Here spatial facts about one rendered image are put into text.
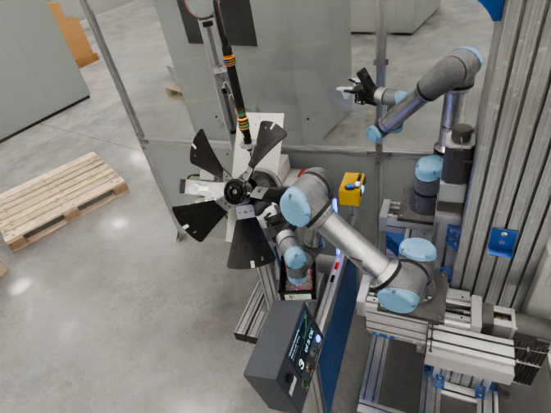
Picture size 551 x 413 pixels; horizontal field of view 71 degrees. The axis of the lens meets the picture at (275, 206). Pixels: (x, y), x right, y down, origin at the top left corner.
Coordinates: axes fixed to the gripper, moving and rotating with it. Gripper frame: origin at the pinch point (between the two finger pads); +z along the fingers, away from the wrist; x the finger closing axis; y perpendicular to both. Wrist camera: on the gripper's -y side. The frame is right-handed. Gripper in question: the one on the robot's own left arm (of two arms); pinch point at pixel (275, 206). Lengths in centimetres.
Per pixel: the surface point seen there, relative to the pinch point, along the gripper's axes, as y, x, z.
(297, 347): 13, -5, -70
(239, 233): 19.6, 9.5, 3.3
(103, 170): 145, 88, 281
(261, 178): 0.2, 0.1, 23.8
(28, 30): 211, -30, 553
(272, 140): -9.8, -20.1, 18.4
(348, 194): -36.1, 16.5, 7.0
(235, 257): 25.1, 16.8, -3.3
